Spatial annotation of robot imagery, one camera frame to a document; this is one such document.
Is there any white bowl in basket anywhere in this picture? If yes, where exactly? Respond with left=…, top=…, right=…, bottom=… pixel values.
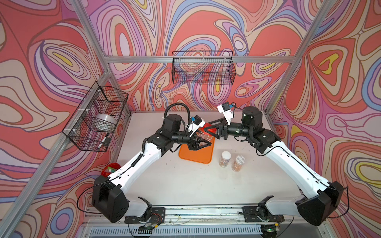
left=94, top=114, right=117, bottom=131

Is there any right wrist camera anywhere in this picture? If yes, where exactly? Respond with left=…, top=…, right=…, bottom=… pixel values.
left=217, top=102, right=234, bottom=125

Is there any black wire basket left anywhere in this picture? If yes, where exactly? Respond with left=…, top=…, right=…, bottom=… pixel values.
left=62, top=82, right=129, bottom=152

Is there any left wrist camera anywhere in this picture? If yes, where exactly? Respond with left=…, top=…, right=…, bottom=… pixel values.
left=188, top=115, right=205, bottom=137

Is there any white lid candy jar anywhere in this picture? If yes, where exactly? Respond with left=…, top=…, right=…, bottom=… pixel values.
left=219, top=151, right=231, bottom=168

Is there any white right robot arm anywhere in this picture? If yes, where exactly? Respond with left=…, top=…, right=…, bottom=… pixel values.
left=205, top=102, right=345, bottom=226

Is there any patterned lid candy jar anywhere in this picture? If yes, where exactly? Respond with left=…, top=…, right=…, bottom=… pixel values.
left=232, top=155, right=246, bottom=172

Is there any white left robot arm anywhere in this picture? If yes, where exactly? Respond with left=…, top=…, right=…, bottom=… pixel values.
left=91, top=114, right=211, bottom=223

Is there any aluminium frame corner post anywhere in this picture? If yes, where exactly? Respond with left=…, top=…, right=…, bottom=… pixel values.
left=264, top=0, right=331, bottom=115

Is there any black wire basket back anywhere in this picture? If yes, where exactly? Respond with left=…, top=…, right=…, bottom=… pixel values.
left=172, top=50, right=236, bottom=85

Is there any black marker in basket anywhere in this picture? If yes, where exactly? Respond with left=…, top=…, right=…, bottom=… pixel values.
left=97, top=132, right=110, bottom=150

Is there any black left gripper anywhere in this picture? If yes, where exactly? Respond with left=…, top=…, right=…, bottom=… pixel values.
left=170, top=130, right=210, bottom=151

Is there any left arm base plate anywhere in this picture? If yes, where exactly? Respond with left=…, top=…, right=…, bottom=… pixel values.
left=125, top=207, right=166, bottom=225

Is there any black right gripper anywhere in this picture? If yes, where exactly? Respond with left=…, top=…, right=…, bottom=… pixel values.
left=203, top=117, right=252, bottom=141

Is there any orange tray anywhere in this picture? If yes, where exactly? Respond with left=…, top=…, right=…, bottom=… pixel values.
left=179, top=138, right=215, bottom=164

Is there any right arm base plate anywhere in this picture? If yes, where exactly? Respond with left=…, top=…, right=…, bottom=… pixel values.
left=238, top=206, right=285, bottom=224

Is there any black wire basket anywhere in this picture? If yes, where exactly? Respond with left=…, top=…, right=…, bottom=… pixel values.
left=172, top=50, right=236, bottom=85
left=62, top=82, right=129, bottom=152

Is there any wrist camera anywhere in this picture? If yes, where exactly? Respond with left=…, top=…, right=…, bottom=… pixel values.
left=188, top=115, right=205, bottom=137
left=217, top=102, right=234, bottom=125

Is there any red lid candy jar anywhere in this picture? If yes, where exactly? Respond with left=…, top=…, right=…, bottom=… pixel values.
left=196, top=123, right=214, bottom=142

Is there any red pen cup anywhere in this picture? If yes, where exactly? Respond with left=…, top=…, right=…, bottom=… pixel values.
left=101, top=163, right=121, bottom=177

